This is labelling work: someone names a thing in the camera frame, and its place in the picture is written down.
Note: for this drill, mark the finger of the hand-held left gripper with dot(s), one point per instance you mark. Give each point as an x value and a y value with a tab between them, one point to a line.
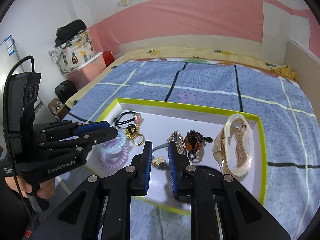
92	127
105	133

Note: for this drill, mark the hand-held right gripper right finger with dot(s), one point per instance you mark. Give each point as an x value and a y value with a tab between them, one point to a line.
173	170

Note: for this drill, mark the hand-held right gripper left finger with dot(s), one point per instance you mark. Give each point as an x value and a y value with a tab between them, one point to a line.
147	170

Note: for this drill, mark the small gold earring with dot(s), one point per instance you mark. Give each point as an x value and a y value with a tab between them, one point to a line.
158	162

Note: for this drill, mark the black and gold hair clip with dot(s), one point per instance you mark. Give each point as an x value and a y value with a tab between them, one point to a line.
132	130

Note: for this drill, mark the yellow-green shallow cardboard box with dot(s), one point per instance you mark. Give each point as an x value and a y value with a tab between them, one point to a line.
200	120

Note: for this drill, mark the person's left hand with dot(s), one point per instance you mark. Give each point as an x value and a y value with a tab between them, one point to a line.
46	188

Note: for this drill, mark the cardboard box with bottles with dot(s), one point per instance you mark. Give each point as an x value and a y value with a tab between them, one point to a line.
58	108

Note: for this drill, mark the black backpack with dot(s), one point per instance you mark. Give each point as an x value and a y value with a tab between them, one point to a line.
65	92

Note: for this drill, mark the pink plastic storage box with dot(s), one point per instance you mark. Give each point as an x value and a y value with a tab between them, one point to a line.
87	72

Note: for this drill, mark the translucent beige hair claw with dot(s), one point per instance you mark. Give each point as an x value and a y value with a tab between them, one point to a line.
226	140

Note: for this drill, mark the red box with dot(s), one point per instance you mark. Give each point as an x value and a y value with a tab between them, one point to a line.
108	58

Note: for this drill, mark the pineapple print fabric bag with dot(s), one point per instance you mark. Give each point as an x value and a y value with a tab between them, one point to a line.
75	55

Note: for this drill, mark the blue label sticker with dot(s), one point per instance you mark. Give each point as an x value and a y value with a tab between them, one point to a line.
10	45

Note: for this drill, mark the blue plaid blanket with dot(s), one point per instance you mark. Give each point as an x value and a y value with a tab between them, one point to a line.
212	80

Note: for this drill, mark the black bag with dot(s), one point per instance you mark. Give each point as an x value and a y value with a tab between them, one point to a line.
70	31

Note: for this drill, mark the yellow cloth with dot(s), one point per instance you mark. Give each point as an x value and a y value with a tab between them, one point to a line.
286	72

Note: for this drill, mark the beige bed headboard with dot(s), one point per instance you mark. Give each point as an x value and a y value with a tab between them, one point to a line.
303	65

